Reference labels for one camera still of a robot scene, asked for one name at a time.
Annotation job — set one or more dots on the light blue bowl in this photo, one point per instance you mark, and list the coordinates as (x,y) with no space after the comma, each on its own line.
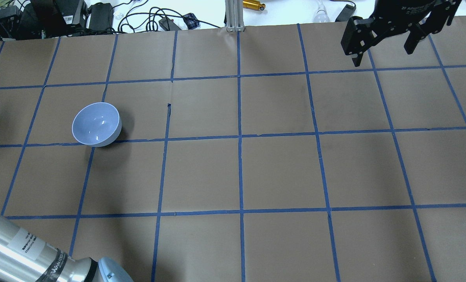
(97,125)

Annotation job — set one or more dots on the aluminium frame post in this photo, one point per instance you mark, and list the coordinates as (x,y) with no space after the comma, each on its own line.
(234,16)

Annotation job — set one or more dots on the black power adapter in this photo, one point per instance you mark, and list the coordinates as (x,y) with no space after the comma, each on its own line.
(346,13)

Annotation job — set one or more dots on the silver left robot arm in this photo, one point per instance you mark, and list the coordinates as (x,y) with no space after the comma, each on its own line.
(24,257)

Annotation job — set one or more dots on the white light bulb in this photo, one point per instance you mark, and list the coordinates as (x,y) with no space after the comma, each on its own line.
(321,15)

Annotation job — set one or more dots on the black electronics box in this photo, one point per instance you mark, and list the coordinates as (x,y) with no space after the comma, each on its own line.
(100,17)

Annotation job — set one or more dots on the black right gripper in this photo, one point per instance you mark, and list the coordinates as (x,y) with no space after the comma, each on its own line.
(412,8)

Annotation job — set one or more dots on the gold cylinder tool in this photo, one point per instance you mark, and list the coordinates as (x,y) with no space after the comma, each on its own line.
(254,5)

